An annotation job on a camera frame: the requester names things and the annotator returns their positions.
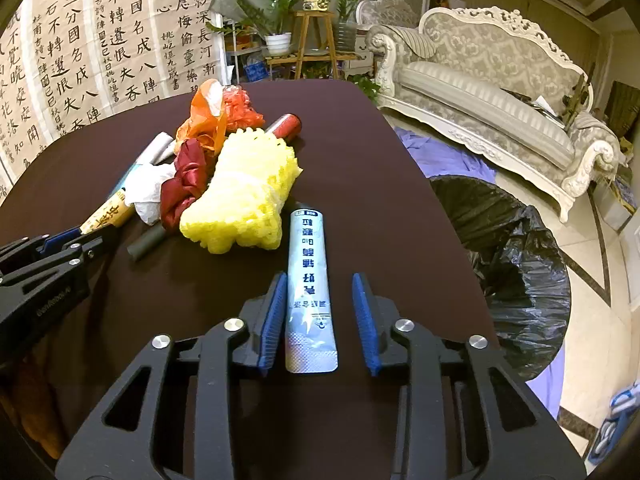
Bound white plant pot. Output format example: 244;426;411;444
265;32;292;57

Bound papers on sofa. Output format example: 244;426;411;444
500;87;566;123

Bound leafy plant in white pot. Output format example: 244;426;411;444
207;0;311;56

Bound bin with black bag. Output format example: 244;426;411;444
427;175;573;381

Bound dark plaid cloth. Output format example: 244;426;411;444
607;80;640;138

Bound red cylinder tube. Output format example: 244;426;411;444
264;112;302;141

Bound blue crate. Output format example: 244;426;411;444
244;55;267;82

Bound small green plant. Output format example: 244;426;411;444
350;74;383;106

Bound yellow foam net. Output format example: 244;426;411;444
179;127;303;255

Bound calligraphy paper wall hangings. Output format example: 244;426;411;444
0;0;223;201

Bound wooden plant stand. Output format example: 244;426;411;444
265;10;366;81

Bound blue and white shoes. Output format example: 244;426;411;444
590;385;640;466

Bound cream carved armchair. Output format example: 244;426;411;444
356;0;426;68

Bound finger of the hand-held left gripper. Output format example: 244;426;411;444
0;227;119;286
0;227;81;261

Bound dark red ribbon cloth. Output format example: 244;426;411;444
160;139;208;233

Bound dark brown tablecloth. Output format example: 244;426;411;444
0;80;501;480

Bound glass vase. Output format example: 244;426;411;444
337;20;371;53

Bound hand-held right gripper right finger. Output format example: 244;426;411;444
352;274;586;480

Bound purple sheet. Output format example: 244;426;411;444
392;127;568;418

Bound red foam net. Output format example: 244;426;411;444
220;87;265;133

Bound white tissue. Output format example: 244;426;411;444
124;164;177;226

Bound dark grey marker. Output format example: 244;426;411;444
126;222;166;263

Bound orange plastic bag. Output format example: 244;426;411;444
175;80;228;153

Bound grey storage box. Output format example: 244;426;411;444
592;180;633;233

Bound toy rifle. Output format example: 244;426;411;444
562;72;595;128

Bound cream carved sofa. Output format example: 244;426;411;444
375;6;623;223

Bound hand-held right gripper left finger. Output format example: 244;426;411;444
57;274;288;480

